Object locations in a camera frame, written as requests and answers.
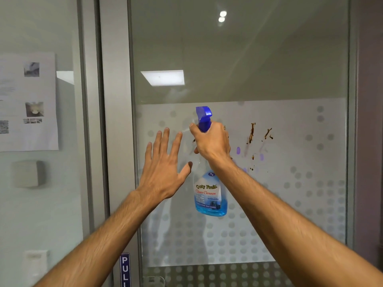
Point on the person's left hand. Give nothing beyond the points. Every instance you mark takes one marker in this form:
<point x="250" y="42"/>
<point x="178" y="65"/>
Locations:
<point x="160" y="179"/>

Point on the person's right hand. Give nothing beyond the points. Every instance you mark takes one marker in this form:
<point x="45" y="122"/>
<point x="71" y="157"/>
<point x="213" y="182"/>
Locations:
<point x="214" y="143"/>

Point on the person's left middle finger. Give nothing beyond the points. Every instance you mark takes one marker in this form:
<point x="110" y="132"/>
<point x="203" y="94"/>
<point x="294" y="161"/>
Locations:
<point x="165" y="143"/>

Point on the person's left little finger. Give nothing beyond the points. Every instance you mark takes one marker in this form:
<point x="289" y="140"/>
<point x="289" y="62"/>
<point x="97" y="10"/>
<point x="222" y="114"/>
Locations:
<point x="148" y="153"/>

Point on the person's left thumb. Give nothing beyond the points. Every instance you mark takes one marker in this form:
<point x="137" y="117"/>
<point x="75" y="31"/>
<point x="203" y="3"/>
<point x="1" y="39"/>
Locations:
<point x="186" y="170"/>

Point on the person's right thumb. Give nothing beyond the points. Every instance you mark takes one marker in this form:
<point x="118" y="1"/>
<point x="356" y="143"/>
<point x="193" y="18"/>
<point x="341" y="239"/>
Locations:
<point x="196" y="132"/>

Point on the blue glass cleaner spray bottle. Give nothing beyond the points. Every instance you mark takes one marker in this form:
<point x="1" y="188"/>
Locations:
<point x="211" y="194"/>

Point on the person's right forearm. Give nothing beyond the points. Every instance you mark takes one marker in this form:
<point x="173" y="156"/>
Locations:
<point x="287" y="224"/>

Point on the person's left forearm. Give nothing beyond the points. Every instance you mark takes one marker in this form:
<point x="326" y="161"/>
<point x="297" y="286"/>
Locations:
<point x="101" y="239"/>

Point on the rectangular ceiling light panel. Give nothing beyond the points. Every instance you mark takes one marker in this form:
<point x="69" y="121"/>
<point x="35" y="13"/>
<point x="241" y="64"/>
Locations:
<point x="163" y="77"/>

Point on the blue door sign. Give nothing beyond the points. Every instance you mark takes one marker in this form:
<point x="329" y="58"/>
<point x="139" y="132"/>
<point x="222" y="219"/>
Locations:
<point x="125" y="270"/>

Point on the round ceiling spotlights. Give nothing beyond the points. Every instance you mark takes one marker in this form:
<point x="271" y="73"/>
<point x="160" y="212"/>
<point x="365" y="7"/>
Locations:
<point x="222" y="16"/>

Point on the glass door with dotted film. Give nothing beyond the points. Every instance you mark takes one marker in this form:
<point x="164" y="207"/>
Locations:
<point x="299" y="71"/>

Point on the white paper notice with photos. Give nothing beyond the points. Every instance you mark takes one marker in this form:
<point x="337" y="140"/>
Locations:
<point x="28" y="101"/>

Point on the grey metal door frame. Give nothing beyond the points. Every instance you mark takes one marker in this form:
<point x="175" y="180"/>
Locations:
<point x="115" y="86"/>

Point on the grey wall box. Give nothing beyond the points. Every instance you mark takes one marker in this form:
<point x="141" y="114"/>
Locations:
<point x="28" y="173"/>

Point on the white wall switch plate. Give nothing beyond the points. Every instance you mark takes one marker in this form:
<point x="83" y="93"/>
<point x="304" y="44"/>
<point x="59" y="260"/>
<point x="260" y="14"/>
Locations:
<point x="35" y="264"/>

